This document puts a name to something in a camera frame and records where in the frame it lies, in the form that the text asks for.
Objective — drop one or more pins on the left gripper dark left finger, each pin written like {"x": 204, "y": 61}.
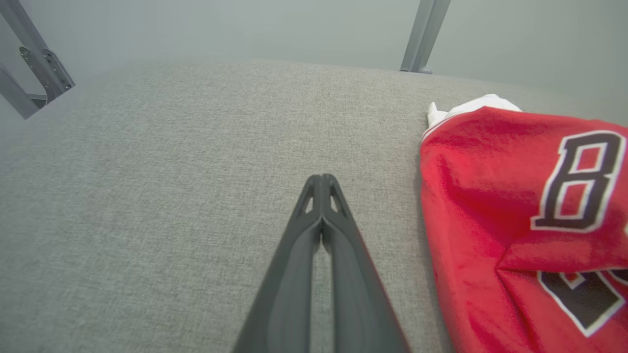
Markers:
{"x": 284, "y": 304}

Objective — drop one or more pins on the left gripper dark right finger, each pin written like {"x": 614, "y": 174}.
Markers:
{"x": 363, "y": 314}

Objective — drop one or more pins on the red basketball jersey white sleeves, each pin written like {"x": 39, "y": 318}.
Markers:
{"x": 481, "y": 196}

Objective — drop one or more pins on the dark grey screwed bracket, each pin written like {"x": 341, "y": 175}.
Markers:
{"x": 58, "y": 76}

